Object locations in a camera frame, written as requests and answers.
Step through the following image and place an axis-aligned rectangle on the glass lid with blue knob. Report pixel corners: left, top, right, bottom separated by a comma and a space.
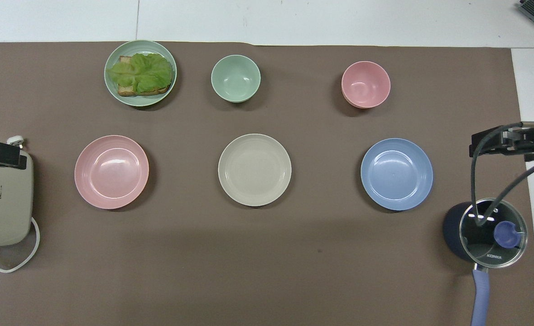
459, 198, 529, 269

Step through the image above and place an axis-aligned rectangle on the dark blue pot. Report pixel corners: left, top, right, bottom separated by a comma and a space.
443, 201, 491, 326

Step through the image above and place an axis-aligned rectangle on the blue plate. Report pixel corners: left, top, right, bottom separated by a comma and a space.
361, 138, 434, 211

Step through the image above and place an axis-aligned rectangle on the pink bowl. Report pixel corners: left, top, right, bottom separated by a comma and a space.
341, 61, 391, 109

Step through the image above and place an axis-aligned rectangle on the beige plate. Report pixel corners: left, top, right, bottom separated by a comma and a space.
218, 134, 292, 207

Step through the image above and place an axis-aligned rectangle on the green bowl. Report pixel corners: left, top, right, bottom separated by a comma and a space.
211, 55, 261, 103

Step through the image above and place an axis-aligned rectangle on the green lettuce leaf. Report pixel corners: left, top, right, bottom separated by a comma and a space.
107, 53, 173, 94

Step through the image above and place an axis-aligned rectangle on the toasted bread slice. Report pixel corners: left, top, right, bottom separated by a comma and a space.
117, 55, 173, 97

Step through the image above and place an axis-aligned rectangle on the pink plate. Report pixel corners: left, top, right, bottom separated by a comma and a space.
74, 135, 149, 210

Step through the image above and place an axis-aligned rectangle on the green plate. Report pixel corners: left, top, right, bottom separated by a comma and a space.
104, 40, 178, 107

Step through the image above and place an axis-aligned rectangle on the beige toaster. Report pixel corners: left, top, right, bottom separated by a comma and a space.
0, 151, 34, 249

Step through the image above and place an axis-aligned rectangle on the black cable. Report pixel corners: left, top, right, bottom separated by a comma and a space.
484, 152, 534, 222
471, 120, 534, 227

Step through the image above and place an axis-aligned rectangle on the white power cable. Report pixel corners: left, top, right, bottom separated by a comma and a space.
0, 216, 41, 273

